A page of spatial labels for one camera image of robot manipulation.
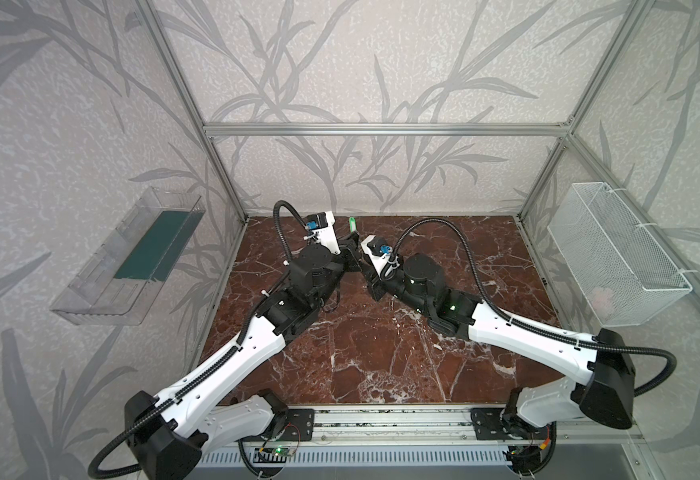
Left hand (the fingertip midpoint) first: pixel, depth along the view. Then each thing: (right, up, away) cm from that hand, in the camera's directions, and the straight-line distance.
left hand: (365, 226), depth 67 cm
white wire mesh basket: (+55, -11, -5) cm, 56 cm away
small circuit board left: (-18, -53, +2) cm, 56 cm away
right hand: (-1, -5, +2) cm, 5 cm away
